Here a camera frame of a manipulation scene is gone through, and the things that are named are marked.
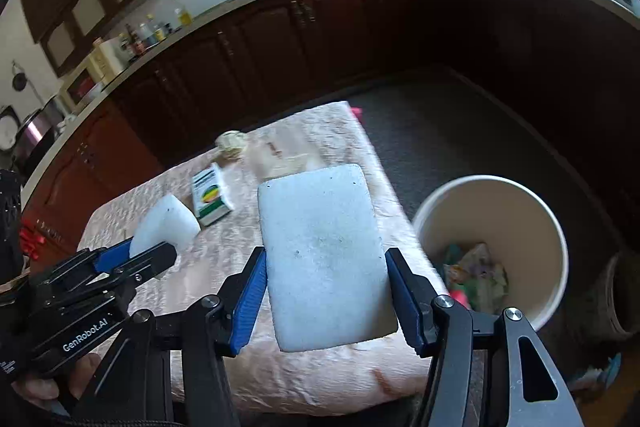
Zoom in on white round trash bucket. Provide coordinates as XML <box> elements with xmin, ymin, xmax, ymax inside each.
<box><xmin>412</xmin><ymin>174</ymin><xmax>568</xmax><ymax>331</ymax></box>

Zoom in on cream spice rack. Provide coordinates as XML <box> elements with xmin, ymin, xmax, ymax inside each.
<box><xmin>58</xmin><ymin>38</ymin><xmax>129</xmax><ymax>113</ymax></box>

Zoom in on trash inside bucket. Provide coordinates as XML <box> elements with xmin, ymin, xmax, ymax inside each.
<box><xmin>440</xmin><ymin>243</ymin><xmax>509</xmax><ymax>314</ymax></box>

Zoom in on dark wooden kitchen cabinets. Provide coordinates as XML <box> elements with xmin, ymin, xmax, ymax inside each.
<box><xmin>23</xmin><ymin>0</ymin><xmax>639</xmax><ymax>251</ymax></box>

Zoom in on pink quilted table cloth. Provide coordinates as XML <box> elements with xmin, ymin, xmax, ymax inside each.
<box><xmin>77</xmin><ymin>100</ymin><xmax>452</xmax><ymax>417</ymax></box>

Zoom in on white foam sponge block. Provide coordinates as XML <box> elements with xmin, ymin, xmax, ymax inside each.
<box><xmin>129</xmin><ymin>194</ymin><xmax>201</xmax><ymax>258</ymax></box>

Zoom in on white green medicine box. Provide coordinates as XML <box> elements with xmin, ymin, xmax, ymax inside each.
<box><xmin>191</xmin><ymin>162</ymin><xmax>234</xmax><ymax>227</ymax></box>

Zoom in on large white foam slab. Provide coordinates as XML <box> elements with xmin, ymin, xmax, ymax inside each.
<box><xmin>257</xmin><ymin>164</ymin><xmax>397</xmax><ymax>352</ymax></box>

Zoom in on person's left hand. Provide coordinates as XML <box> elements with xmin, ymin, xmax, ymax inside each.
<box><xmin>12</xmin><ymin>352</ymin><xmax>102</xmax><ymax>414</ymax></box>

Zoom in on crumpled beige paper ball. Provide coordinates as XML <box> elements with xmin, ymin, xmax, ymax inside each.
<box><xmin>215</xmin><ymin>130</ymin><xmax>248</xmax><ymax>161</ymax></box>

